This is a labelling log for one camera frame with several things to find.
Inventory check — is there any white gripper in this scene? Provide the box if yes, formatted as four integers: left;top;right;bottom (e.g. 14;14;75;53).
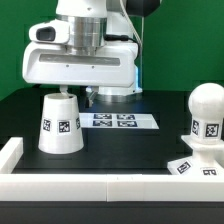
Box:
22;42;137;107

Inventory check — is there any white lamp shade cone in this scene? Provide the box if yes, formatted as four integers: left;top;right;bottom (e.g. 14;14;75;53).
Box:
38;93;84;154

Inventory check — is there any white lamp bulb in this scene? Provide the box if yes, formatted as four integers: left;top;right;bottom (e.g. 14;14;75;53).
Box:
188;83;224;145

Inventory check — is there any white lamp base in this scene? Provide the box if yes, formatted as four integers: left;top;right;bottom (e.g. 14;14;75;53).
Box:
167;135;224;176

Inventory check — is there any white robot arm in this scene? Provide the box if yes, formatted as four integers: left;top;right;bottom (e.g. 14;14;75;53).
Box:
22;0;162;107

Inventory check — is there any white marker sheet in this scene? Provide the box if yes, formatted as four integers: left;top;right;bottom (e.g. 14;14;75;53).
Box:
80;113;159;130

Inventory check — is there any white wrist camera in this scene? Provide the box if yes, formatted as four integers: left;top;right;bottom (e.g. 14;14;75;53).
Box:
29;19;70;44

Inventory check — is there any white left wall bar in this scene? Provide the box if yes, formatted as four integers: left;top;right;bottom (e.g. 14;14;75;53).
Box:
0;137;23;174

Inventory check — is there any white wall bar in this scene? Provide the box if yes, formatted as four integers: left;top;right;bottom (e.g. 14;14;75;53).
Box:
0;137;23;174
0;174;224;202

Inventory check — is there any white front wall bar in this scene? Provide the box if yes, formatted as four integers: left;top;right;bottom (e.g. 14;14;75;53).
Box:
0;174;224;202

